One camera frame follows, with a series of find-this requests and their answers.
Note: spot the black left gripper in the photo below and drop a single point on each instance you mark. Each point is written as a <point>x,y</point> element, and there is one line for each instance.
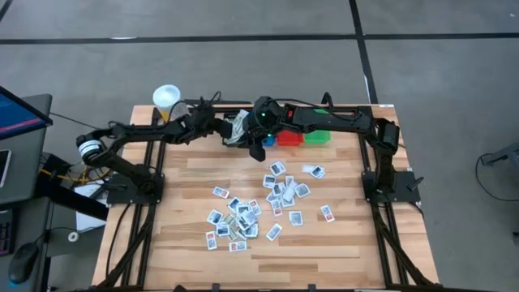
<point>204,127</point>

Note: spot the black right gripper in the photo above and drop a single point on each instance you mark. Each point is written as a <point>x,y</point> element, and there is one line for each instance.
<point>257,152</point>

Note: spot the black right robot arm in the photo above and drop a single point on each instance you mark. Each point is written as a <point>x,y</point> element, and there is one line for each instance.
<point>332,117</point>

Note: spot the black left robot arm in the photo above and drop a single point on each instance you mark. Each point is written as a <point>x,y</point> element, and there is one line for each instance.
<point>129,131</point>

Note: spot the black slotted plastic basket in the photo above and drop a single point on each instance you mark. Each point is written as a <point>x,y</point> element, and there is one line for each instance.
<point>225,117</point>

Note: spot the red slotted plastic basket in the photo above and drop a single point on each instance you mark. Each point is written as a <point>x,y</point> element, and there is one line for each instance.
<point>289,138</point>

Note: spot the white wipes canister yellow label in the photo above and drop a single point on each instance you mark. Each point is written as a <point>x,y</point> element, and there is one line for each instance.
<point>164,96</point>

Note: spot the green slotted plastic basket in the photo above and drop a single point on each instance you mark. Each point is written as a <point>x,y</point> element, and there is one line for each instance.
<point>317,138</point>

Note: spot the long plain white packet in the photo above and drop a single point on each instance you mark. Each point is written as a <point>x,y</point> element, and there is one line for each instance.
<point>308,167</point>
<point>288,196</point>

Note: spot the white paper sheet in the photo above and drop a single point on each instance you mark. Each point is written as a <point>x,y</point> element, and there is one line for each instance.
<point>87,211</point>

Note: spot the black diagonal support beam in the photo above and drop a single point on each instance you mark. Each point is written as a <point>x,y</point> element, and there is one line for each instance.
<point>77,203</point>

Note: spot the white tape roll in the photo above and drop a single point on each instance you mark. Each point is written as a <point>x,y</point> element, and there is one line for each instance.
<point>73,236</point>

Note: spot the laptop with blue screen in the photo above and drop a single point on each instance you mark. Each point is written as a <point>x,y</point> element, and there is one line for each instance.
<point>24,162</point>

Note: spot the monitor with blue screen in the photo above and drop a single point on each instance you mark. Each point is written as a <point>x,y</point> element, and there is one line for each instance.
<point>16,113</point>

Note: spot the smartphone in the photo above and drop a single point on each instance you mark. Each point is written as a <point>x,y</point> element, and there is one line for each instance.
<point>3,167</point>

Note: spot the black computer mouse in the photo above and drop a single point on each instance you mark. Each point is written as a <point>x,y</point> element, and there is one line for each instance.
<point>23,261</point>

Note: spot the black keyboard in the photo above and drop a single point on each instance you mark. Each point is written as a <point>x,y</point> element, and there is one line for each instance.
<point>5,237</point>

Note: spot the grey stand foot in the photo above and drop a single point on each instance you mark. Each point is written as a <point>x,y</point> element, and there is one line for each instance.
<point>503,154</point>

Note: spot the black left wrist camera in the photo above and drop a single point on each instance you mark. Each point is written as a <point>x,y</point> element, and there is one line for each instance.
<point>204,111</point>

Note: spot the black frame clamp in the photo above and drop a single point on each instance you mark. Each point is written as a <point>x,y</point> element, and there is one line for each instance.
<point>327,97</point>

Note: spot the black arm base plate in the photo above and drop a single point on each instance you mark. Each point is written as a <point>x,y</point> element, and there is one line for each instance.
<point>121,198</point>
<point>405,196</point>

